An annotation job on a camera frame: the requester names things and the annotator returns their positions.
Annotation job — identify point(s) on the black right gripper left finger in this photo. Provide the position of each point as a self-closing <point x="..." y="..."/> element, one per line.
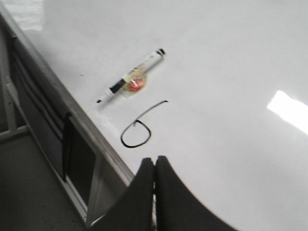
<point x="133" y="211"/>

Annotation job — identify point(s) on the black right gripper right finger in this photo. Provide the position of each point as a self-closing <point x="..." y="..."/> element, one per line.
<point x="177" y="209"/>

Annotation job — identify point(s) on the red disc taped to marker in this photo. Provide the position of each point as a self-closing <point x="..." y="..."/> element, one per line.
<point x="134" y="83"/>

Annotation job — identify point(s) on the black and white whiteboard marker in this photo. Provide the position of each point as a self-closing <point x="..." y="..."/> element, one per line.
<point x="144" y="66"/>

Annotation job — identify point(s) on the white whiteboard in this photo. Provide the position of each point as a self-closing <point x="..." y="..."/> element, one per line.
<point x="228" y="104"/>

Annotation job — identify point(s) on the grey aluminium whiteboard frame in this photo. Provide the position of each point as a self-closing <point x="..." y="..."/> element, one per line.
<point x="50" y="85"/>

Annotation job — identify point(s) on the white metal table frame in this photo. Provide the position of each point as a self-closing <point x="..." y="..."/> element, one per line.
<point x="87" y="178"/>

